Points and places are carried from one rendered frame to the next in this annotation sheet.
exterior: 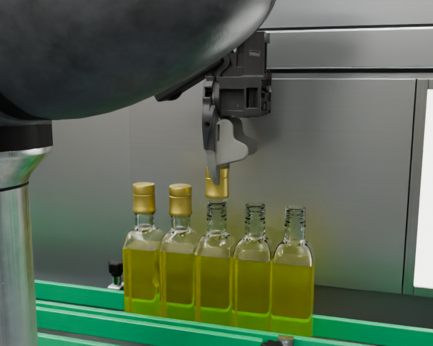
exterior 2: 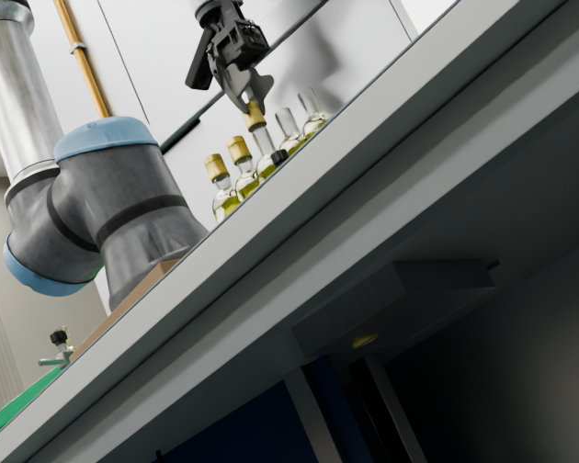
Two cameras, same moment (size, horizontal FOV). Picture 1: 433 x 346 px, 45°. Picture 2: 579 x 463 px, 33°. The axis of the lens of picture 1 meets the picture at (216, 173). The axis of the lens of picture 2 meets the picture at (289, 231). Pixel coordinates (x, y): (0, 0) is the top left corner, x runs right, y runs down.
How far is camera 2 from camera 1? 1.25 m
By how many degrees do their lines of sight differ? 34
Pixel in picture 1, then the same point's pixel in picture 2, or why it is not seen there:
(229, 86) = (220, 39)
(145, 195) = (212, 162)
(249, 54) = (226, 14)
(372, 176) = (382, 53)
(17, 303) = (25, 58)
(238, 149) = (244, 75)
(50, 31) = not seen: outside the picture
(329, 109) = (330, 29)
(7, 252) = (16, 39)
